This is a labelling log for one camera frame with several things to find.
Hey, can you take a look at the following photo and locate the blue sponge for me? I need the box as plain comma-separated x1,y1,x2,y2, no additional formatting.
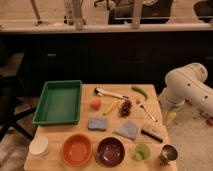
88,118,107,131

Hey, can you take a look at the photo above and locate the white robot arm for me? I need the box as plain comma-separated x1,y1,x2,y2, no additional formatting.
159,63,213,125

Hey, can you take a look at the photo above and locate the metal cup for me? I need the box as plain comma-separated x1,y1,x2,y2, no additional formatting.
159,144,178,165

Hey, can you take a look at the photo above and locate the green plastic cup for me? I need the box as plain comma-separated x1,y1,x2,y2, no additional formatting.
132,144,151,161

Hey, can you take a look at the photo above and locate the white paper cup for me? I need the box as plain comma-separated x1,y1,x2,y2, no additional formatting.
29,136,50,157

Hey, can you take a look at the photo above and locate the silver fork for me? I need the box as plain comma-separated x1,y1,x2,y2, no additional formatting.
136,99,158,122

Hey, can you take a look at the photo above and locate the blue-grey folded cloth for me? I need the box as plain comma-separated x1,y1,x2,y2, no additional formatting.
114,121,138,141

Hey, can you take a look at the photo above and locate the dark grape bunch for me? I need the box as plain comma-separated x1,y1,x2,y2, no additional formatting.
119,100,132,117

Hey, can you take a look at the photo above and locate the green chili pepper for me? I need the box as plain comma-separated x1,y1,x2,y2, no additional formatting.
131,85,148,100

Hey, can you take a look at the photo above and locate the yellow banana toy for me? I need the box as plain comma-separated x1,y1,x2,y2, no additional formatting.
103,100,119,115

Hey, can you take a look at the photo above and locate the dark purple bowl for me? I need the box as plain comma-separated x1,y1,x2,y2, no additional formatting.
96,137,125,167

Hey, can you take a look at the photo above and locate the red tomato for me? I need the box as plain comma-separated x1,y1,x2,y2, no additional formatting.
90,99,101,110

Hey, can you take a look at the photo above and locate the orange bowl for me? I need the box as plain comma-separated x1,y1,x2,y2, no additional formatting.
60,134,93,167

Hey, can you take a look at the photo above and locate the green plastic tray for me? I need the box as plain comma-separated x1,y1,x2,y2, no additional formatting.
33,80,82,125

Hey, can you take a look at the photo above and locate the black office chair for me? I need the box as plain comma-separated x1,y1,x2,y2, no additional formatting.
0,52,37,142

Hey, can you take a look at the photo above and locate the black-handled brush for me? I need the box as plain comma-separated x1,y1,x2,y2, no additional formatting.
141,124,163,143

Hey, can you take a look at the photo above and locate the white-handled ladle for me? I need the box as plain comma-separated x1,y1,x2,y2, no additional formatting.
94,87,129,100

